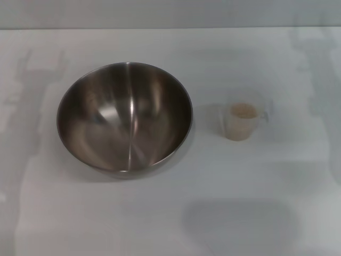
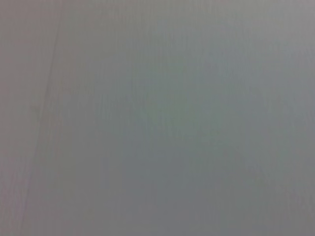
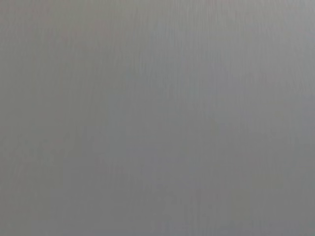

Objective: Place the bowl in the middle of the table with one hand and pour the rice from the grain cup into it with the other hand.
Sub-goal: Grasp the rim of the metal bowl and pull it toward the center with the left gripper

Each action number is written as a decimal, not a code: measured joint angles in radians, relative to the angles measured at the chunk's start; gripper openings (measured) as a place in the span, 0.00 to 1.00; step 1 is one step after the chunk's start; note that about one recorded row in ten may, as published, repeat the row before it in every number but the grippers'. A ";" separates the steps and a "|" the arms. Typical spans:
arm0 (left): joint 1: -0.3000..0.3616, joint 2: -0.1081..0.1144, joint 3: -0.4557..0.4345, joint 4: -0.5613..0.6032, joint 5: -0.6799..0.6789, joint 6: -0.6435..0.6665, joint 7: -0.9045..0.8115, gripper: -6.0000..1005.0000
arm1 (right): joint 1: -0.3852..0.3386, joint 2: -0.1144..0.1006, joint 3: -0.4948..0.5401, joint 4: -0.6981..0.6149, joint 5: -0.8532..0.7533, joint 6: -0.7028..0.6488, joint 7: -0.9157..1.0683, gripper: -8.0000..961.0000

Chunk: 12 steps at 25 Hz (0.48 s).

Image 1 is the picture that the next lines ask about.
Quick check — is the stainless steel mixing bowl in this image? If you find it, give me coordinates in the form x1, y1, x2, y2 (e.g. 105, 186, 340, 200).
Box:
55, 61, 194, 180

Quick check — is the clear plastic measuring cup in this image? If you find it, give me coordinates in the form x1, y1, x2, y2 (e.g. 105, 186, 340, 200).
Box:
223, 90, 275, 141

